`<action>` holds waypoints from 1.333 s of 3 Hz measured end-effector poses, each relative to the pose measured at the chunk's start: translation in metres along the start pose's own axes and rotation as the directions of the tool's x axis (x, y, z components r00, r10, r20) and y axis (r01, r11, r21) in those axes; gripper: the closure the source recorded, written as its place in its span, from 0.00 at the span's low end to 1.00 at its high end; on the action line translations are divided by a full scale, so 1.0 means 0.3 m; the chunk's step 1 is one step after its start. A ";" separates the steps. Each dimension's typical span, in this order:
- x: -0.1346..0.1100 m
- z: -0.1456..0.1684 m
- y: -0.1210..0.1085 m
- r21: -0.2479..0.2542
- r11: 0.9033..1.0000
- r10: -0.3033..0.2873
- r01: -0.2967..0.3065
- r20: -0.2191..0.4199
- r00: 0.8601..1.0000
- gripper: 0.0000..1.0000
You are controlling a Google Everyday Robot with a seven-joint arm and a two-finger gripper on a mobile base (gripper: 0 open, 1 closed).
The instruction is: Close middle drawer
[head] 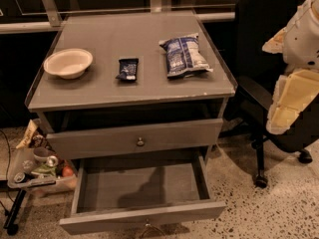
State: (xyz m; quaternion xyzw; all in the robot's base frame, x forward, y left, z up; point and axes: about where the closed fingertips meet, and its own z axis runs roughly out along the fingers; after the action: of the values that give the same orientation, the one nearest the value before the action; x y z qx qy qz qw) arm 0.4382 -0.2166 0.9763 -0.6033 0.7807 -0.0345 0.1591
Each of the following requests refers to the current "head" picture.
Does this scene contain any grey drawer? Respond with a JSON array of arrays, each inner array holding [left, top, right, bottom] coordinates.
[[60, 152, 225, 235], [47, 119, 223, 159]]

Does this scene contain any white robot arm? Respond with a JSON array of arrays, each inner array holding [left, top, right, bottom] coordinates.
[[262, 0, 319, 134]]

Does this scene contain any grey top drawer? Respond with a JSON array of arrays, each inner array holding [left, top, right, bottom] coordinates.
[[47, 119, 223, 159]]

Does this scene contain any grey wooden drawer cabinet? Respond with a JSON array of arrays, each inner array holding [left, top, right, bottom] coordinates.
[[24, 10, 239, 161]]

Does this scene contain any black office chair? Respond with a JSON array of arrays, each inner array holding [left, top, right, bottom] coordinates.
[[224, 0, 319, 188]]

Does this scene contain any blue white chip bag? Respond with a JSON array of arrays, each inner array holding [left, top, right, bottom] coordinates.
[[159, 33, 213, 79]]

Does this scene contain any dark blue snack bar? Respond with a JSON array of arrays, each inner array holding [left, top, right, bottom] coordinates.
[[117, 58, 139, 81]]

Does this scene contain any white paper bowl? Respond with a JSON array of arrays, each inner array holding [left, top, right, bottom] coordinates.
[[43, 49, 93, 80]]

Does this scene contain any red apple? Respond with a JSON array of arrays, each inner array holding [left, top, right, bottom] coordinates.
[[62, 166, 74, 177]]

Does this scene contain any metal railing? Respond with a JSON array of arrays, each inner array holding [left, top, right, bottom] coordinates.
[[0, 0, 235, 34]]

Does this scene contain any yellow snack bag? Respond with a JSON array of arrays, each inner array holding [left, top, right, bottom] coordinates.
[[16, 119, 38, 149]]

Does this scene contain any clear plastic bin of snacks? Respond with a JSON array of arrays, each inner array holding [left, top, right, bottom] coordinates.
[[8, 119, 77, 197]]

